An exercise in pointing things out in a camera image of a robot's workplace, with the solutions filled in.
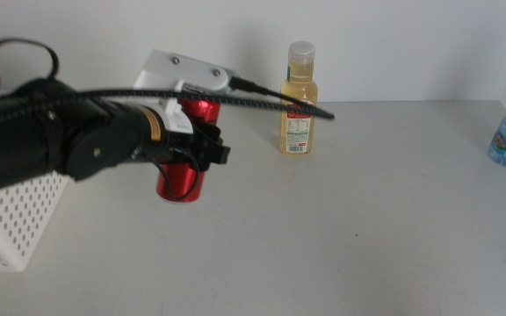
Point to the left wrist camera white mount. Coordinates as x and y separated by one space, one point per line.
178 72

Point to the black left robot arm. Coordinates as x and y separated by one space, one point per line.
16 145

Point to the yellow tea bottle red label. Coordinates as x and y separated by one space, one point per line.
298 136

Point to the white perforated plastic basket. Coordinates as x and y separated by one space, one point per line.
16 224

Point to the red soda can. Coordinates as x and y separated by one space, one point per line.
182 182

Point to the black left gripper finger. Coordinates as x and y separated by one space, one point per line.
213 149

